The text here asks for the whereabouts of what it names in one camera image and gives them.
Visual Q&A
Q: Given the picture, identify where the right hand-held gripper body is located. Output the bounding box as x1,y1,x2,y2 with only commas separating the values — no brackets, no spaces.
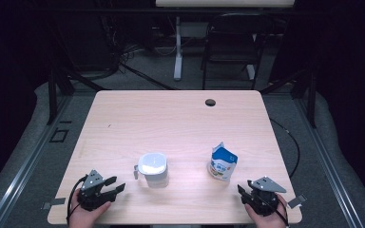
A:
240,176,288,217

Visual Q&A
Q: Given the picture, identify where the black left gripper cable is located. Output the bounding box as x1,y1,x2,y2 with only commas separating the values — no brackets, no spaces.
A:
66,175,88,224

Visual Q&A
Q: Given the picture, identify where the grey tape strip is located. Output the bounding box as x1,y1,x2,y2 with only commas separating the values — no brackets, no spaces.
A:
286,194,308,210
41,197,67,211

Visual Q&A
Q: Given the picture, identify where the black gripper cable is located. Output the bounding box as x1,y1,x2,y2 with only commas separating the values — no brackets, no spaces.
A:
66,175,88,224
275,199,291,228

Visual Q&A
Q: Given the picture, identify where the black folding chair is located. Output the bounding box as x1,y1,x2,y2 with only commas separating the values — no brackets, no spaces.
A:
201,12,276,91

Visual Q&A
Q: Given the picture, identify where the person's left hand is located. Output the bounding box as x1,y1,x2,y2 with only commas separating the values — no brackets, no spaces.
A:
68,189,112,228

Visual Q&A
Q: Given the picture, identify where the white desk leg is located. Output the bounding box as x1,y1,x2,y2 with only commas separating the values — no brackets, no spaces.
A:
173,15,184,82

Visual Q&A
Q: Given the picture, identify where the white and blue salt bag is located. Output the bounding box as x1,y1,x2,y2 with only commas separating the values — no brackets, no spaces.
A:
207,141,240,182

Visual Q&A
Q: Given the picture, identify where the clear jar with white lid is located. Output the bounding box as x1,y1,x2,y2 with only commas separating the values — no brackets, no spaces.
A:
133,152,170,189

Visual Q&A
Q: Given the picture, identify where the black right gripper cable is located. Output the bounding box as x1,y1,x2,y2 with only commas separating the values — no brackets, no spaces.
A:
275,199,291,228

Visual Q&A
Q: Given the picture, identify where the black frame post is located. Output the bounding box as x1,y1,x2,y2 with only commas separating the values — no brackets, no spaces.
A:
47,66,59,126
306,71,318,129

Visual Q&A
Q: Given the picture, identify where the tangle of black cables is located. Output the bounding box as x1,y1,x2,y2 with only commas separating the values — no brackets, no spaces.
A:
103,13,179,92

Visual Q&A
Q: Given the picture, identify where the short white desk foot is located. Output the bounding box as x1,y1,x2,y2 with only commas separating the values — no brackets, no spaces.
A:
246,64,257,81

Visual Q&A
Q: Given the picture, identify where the person's right hand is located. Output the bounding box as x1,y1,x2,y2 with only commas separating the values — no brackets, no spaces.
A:
244,194,290,228

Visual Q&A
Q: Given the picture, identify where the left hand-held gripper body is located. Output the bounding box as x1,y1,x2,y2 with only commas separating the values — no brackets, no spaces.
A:
77,169,119,212

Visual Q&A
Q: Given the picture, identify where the black floor cable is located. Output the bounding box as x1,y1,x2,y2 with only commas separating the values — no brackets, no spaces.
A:
268,117,300,179

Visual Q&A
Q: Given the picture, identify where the metal floor rail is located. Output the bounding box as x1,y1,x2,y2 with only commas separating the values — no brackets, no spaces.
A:
292,94,365,228
0,94,74,228

